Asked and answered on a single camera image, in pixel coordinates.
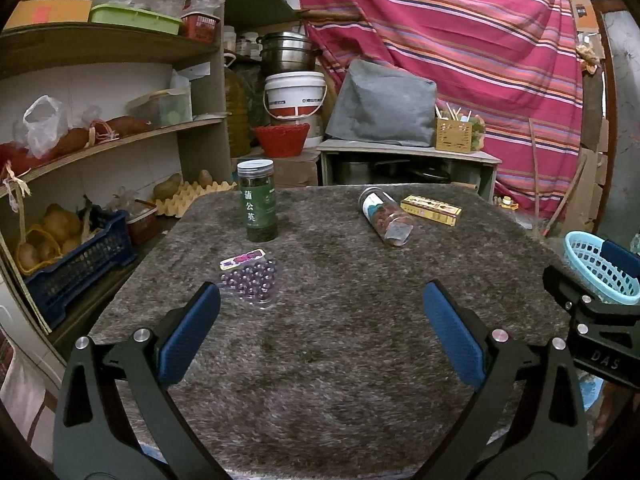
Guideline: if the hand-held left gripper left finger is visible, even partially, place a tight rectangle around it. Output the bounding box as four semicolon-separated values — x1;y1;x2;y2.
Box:
52;281;222;480

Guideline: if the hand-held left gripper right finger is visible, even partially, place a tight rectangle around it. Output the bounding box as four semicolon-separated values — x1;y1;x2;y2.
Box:
422;280;591;480

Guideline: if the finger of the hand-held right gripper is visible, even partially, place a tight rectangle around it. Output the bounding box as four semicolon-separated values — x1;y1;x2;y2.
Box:
542;264;640;335
599;239;640;295

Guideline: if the light blue plastic basket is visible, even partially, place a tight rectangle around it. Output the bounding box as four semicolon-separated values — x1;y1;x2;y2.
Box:
564;231;640;306

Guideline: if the purple bead blister pack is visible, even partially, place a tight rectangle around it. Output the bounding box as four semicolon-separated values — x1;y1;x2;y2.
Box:
218;247;279;310

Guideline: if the wooden stick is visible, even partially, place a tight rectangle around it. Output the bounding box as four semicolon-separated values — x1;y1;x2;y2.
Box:
529;117;544;232

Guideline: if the small brown basket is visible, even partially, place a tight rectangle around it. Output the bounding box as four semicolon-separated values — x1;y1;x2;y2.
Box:
125;200;161;246

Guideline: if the yellow cardboard box with print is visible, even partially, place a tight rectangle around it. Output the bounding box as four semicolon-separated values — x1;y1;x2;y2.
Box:
400;195;463;228

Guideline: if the dark blue plastic crate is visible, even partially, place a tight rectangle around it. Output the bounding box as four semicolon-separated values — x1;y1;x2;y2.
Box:
22;208;139;316

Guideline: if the clear plastic snack jar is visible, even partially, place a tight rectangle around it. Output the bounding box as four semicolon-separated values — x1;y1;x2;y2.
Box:
358;186;416;248

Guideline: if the yellow egg tray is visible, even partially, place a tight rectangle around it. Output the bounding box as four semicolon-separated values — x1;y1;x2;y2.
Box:
155;180;237;217

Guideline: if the green label tea jar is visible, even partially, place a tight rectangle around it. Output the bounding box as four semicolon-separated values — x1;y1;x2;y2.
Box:
236;158;279;242

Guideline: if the black wok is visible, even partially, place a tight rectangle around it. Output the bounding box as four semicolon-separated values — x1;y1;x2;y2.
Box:
410;166;454;185

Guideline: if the pile of potatoes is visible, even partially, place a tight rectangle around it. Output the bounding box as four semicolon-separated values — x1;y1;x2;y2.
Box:
15;203;84;272

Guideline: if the low wooden cabinet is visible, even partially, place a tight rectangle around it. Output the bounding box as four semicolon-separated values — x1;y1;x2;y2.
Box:
317;139;503;204

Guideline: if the bamboo chopstick holder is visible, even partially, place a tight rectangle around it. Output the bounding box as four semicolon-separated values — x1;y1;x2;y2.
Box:
435;117;474;154

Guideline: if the brown cardboard box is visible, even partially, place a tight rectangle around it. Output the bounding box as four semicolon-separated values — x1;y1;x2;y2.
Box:
272;152;321;189

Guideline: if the large yellow oil jug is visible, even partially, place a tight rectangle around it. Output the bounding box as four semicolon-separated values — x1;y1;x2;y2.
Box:
223;52;251;159

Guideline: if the clear plastic container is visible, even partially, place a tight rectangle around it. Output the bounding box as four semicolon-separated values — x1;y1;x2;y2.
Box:
125;87;194;129

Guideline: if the grey cushion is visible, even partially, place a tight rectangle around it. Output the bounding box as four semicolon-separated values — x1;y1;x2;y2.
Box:
325;58;438;147

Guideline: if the white plastic bag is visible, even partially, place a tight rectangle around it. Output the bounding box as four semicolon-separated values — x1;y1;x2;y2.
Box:
14;95;69;159

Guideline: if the white plastic bucket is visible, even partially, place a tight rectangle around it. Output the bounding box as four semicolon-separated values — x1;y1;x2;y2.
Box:
263;71;329;121

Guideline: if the red striped cloth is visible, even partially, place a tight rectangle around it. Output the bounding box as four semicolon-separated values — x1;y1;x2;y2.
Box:
295;0;587;222

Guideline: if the steel steamer pot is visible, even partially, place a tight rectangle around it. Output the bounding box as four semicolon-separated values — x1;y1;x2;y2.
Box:
256;31;321;77

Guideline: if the wooden shelf unit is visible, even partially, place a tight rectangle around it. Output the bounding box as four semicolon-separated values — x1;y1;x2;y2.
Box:
0;0;229;361

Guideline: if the small red plastic basket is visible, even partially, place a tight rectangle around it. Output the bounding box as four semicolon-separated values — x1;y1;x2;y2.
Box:
180;12;221;43

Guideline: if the green plastic tray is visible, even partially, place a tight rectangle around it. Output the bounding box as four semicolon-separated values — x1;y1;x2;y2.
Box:
90;3;184;36

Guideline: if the dark shelf unit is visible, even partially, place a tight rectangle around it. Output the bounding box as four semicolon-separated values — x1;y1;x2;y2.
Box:
222;0;302;61

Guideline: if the plain yellow cardboard box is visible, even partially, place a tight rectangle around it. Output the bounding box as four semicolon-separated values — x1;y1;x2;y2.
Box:
4;0;94;30

